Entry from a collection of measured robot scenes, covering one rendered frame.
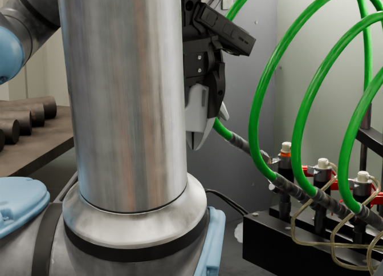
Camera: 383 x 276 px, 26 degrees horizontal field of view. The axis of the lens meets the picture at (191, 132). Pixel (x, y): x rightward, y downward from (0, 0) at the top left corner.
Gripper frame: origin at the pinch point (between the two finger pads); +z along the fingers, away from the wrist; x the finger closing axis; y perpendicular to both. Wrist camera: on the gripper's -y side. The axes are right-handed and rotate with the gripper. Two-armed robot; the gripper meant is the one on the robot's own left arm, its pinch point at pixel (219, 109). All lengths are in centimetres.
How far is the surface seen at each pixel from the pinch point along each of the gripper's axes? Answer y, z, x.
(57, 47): -84, 51, -372
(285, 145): -4.9, 15.3, -4.8
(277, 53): -9.1, -1.8, 8.9
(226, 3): -28.0, 2.2, -33.2
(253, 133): 1.6, 3.1, 7.6
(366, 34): -29.8, 16.0, -5.1
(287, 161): -3.1, 17.1, -4.6
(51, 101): -42, 51, -301
